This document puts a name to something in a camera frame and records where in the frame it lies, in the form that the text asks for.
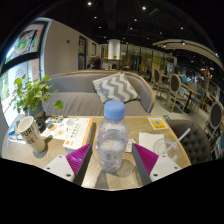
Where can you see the grey white chevron cushion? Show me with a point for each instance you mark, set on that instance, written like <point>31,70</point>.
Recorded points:
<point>115,87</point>

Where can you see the person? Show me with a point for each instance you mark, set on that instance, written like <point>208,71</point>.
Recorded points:
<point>94,62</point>

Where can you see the group of ceiling spotlights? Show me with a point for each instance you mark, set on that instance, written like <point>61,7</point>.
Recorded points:
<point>144,8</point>

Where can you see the window with festive decals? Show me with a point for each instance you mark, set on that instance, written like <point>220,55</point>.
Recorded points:
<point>20,53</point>

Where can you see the yellow square table sticker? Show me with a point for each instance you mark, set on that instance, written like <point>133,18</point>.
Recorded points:
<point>157,123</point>

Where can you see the white paper napkin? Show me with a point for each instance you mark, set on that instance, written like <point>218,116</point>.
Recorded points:
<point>150,140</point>

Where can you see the printed menu sheet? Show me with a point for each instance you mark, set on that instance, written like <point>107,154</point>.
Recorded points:
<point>55,128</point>

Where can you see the small black round object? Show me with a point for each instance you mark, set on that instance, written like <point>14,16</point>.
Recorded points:
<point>40,124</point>

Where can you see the green potted plant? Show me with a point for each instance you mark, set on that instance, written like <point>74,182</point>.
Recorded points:
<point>31,93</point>

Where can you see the clear plastic cup with straw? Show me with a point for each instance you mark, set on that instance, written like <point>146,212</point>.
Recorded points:
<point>165,148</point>

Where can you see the white orange flat box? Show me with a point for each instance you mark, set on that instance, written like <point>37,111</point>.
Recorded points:
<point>79,131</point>

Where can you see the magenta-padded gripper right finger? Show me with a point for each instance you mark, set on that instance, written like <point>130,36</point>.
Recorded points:
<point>163,165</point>

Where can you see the small blue white carton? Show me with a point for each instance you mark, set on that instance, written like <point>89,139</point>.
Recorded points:
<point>12,129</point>

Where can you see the clear blue-capped water bottle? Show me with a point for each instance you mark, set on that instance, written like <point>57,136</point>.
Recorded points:
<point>112,140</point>

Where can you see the grey curved sofa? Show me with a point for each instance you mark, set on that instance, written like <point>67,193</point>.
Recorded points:
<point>76,100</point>

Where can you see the group of dining chairs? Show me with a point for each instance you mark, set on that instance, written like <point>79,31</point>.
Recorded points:
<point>175,86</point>

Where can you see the white flat sachet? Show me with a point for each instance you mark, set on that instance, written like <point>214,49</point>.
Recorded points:
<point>131,145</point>

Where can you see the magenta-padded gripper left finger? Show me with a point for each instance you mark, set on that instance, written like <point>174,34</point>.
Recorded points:
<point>61,166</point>

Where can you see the white mug with black lettering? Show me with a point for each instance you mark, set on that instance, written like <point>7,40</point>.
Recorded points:
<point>31,135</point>

